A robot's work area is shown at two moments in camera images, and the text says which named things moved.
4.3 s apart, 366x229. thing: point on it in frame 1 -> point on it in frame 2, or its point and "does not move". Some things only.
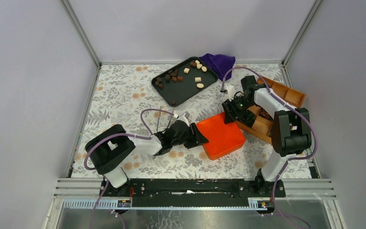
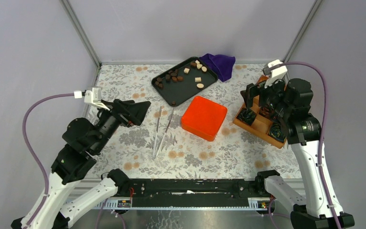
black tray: [183, 80] does not move
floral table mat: [124, 95] does not move
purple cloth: [221, 64] does not move
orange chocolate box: [219, 146] -> [207, 127]
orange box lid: [223, 138] -> [204, 118]
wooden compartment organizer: [262, 126] does not move
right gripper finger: [230, 116] -> [251, 90]
